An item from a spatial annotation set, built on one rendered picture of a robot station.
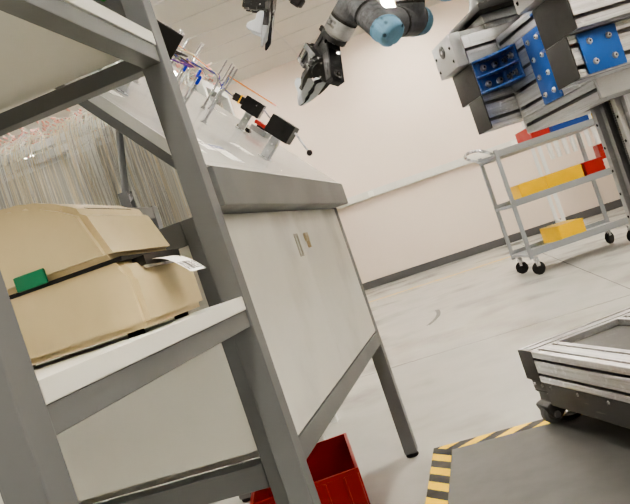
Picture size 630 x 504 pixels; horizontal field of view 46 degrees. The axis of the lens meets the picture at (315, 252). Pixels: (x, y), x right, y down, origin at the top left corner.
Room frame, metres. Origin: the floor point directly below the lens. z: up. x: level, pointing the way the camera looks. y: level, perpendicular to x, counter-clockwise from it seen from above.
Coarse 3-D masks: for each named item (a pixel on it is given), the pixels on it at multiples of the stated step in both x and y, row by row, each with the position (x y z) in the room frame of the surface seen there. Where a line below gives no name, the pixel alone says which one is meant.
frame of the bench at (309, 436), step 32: (192, 224) 1.16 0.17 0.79; (192, 256) 1.17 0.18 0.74; (352, 256) 2.30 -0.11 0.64; (384, 352) 2.29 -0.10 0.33; (352, 384) 1.75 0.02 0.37; (384, 384) 2.28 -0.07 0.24; (256, 416) 1.16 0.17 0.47; (320, 416) 1.41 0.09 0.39; (416, 448) 2.28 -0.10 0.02; (192, 480) 1.21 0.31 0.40; (224, 480) 1.18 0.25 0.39; (256, 480) 1.17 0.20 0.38
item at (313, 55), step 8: (320, 40) 1.96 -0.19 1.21; (328, 40) 1.92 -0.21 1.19; (336, 40) 1.91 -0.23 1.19; (304, 48) 1.98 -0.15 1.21; (312, 48) 1.97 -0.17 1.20; (320, 48) 1.96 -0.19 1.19; (304, 56) 1.98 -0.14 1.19; (312, 56) 1.95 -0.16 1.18; (320, 56) 1.95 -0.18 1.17; (304, 64) 1.98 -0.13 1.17; (312, 64) 1.95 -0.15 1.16; (320, 64) 1.95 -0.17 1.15; (312, 72) 1.96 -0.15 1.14; (320, 72) 1.97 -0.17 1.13
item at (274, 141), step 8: (272, 120) 1.69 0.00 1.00; (280, 120) 1.69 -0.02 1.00; (264, 128) 1.70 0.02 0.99; (272, 128) 1.70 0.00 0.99; (280, 128) 1.69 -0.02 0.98; (288, 128) 1.69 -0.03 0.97; (296, 128) 1.70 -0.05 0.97; (272, 136) 1.71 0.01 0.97; (280, 136) 1.69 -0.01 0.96; (288, 136) 1.69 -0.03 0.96; (296, 136) 1.71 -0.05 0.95; (272, 144) 1.73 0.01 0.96; (288, 144) 1.72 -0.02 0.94; (304, 144) 1.71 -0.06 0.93; (264, 152) 1.72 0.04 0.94; (272, 152) 1.72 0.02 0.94
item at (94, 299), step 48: (0, 240) 0.86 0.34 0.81; (48, 240) 0.85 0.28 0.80; (96, 240) 0.85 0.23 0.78; (144, 240) 0.96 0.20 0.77; (48, 288) 0.86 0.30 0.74; (96, 288) 0.84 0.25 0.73; (144, 288) 0.85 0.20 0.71; (192, 288) 1.01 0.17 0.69; (48, 336) 0.85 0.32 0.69; (96, 336) 0.85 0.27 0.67
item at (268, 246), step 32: (256, 224) 1.42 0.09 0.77; (288, 224) 1.66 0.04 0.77; (256, 256) 1.36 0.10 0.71; (288, 256) 1.57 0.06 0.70; (256, 288) 1.30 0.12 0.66; (288, 288) 1.49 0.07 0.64; (288, 320) 1.42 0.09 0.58; (320, 320) 1.66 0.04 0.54; (288, 352) 1.35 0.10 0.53; (320, 352) 1.57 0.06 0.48; (288, 384) 1.29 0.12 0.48; (320, 384) 1.49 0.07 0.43
